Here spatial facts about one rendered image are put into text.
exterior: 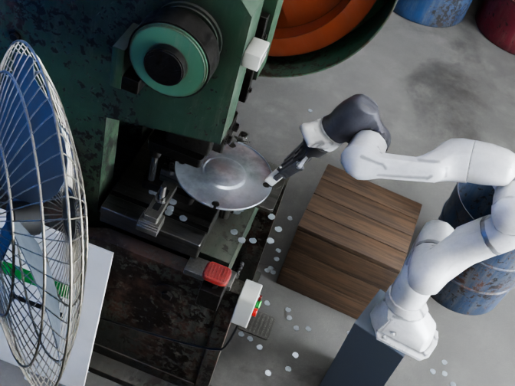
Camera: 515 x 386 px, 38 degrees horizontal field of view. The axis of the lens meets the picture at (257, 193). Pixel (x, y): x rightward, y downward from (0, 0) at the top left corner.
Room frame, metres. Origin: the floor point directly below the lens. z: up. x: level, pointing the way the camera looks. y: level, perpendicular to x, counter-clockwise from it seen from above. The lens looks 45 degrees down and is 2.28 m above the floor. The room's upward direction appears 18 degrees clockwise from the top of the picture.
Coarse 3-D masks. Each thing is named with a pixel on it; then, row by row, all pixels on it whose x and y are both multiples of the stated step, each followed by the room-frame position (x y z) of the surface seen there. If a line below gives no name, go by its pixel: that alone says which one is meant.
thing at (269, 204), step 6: (282, 180) 1.60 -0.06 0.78; (264, 186) 1.55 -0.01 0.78; (270, 186) 1.55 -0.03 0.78; (276, 186) 1.56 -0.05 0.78; (282, 186) 1.57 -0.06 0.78; (276, 192) 1.54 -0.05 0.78; (270, 198) 1.51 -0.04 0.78; (276, 198) 1.51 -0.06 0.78; (258, 204) 1.47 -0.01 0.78; (264, 204) 1.48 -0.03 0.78; (270, 204) 1.48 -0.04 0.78; (222, 210) 1.50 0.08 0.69; (264, 210) 1.46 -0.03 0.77; (270, 210) 1.46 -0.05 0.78; (222, 216) 1.49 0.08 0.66; (228, 216) 1.50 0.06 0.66
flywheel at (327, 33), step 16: (288, 0) 1.91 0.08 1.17; (304, 0) 1.91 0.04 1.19; (320, 0) 1.90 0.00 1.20; (336, 0) 1.90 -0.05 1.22; (352, 0) 1.86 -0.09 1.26; (368, 0) 1.86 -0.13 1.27; (288, 16) 1.91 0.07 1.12; (304, 16) 1.91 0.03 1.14; (320, 16) 1.90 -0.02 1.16; (336, 16) 1.86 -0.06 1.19; (352, 16) 1.86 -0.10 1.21; (288, 32) 1.89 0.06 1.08; (304, 32) 1.88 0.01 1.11; (320, 32) 1.87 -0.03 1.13; (336, 32) 1.86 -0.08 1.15; (272, 48) 1.88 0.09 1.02; (288, 48) 1.87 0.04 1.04; (304, 48) 1.87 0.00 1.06; (320, 48) 1.86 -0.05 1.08
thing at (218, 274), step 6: (210, 264) 1.23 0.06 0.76; (216, 264) 1.23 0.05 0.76; (204, 270) 1.20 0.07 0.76; (210, 270) 1.21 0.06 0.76; (216, 270) 1.21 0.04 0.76; (222, 270) 1.22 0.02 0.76; (228, 270) 1.22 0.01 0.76; (204, 276) 1.18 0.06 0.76; (210, 276) 1.19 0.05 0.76; (216, 276) 1.19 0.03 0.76; (222, 276) 1.20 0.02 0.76; (228, 276) 1.21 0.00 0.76; (210, 282) 1.18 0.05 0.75; (216, 282) 1.18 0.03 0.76; (222, 282) 1.18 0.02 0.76
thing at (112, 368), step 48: (0, 192) 1.33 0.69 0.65; (96, 240) 1.31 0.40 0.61; (144, 288) 1.30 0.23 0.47; (192, 288) 1.28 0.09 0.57; (240, 288) 1.29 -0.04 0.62; (96, 336) 1.31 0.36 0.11; (144, 336) 1.30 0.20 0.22; (192, 336) 1.28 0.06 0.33; (144, 384) 1.24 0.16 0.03; (192, 384) 1.27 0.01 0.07
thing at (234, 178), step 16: (240, 144) 1.69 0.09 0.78; (208, 160) 1.58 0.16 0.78; (224, 160) 1.59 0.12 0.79; (240, 160) 1.62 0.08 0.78; (256, 160) 1.64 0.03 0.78; (176, 176) 1.47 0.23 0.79; (192, 176) 1.49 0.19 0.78; (208, 176) 1.51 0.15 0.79; (224, 176) 1.53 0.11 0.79; (240, 176) 1.55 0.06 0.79; (256, 176) 1.57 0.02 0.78; (192, 192) 1.43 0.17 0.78; (208, 192) 1.45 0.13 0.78; (224, 192) 1.47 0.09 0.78; (240, 192) 1.49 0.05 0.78; (256, 192) 1.51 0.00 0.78; (224, 208) 1.41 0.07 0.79; (240, 208) 1.43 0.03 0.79
